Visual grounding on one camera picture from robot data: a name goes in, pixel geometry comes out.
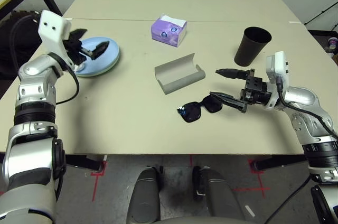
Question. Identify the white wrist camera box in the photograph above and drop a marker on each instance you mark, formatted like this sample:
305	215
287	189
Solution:
280	63
51	27

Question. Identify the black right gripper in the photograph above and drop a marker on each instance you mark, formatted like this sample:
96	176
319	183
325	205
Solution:
256	90

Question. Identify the grey robot leg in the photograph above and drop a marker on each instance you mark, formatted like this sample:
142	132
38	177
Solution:
219	195
144	195

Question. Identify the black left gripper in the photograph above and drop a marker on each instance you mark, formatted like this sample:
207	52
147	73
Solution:
75	49

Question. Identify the white floor strip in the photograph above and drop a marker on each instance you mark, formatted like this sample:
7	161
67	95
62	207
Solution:
249	210

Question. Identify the black sunglasses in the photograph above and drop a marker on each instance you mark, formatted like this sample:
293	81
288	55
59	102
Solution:
190	113

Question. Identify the black foam floor mat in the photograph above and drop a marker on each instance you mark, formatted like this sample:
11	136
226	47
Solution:
5	63

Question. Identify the black tripod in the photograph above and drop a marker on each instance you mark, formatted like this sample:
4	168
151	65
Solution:
319	15

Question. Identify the grey robot right leg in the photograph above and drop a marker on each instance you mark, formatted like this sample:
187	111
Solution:
219	195

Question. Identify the grey glasses case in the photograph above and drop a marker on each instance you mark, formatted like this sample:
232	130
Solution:
177	72

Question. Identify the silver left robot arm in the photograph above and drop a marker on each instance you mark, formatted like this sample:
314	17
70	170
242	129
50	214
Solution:
37	70

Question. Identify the green plastic plate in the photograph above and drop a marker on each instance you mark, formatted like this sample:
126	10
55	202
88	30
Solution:
111	69

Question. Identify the blue plastic plate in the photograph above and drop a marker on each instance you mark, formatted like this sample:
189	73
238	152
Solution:
105	60

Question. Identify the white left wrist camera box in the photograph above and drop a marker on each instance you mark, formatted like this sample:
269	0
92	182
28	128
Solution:
51	27

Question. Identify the black plastic cup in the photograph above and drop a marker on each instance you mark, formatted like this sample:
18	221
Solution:
248	49

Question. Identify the small purple white cup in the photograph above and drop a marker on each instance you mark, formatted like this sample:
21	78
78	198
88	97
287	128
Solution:
333	43

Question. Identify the black table base bar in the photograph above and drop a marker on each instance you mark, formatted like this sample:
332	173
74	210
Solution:
280	162
84	164

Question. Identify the purple tissue pack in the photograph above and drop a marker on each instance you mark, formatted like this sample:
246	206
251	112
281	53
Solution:
165	32

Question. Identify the grey robot left leg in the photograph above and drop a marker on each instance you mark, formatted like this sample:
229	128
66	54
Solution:
144	195

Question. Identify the brown cardboard box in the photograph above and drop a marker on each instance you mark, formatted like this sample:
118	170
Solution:
336	59

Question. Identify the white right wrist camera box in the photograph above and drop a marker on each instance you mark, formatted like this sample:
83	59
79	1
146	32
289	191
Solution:
280	63

